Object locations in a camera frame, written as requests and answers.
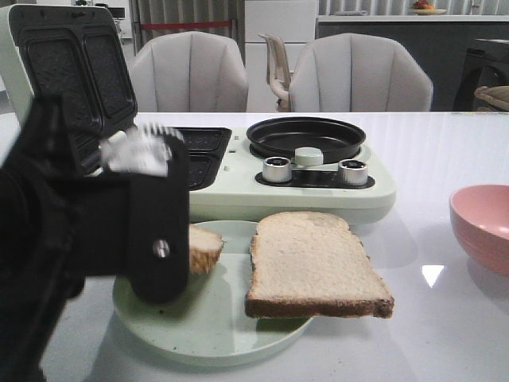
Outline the green breakfast maker lid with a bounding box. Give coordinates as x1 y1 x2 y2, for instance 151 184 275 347
1 4 137 174

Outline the grey upholstered chair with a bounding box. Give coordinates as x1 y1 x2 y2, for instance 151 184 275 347
289 33 433 112
130 31 248 112

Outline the left silver control knob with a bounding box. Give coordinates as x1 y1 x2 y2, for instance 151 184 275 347
262 156 292 183

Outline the green round plate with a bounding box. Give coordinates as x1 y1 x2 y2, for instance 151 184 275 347
113 220 312 367

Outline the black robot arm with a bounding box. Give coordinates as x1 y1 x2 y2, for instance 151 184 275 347
1 97 189 381

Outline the silver control knob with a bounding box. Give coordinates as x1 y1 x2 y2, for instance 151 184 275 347
262 156 292 183
338 159 369 186

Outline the fruit plate on counter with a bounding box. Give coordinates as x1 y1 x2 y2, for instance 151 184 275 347
410 0 447 16

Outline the right silver control knob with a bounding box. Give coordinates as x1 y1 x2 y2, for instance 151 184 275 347
338 159 369 186

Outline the left grey upholstered chair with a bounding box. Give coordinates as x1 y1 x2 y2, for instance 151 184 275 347
130 31 248 112

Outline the beige plastic chair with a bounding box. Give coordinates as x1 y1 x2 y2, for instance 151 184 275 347
258 33 293 112

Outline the bread slice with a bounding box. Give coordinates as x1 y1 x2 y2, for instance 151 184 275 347
245 212 394 318
188 224 224 275

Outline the pink bowl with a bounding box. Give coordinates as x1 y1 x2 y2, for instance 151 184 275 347
449 184 508 277

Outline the right grey upholstered chair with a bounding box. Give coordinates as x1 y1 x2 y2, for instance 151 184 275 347
289 33 433 112

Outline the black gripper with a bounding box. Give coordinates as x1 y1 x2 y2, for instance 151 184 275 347
23 93 191 304

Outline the white cabinet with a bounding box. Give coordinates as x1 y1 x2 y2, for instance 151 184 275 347
244 1 318 113

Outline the black round frying pan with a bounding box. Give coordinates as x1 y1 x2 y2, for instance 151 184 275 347
246 116 366 164

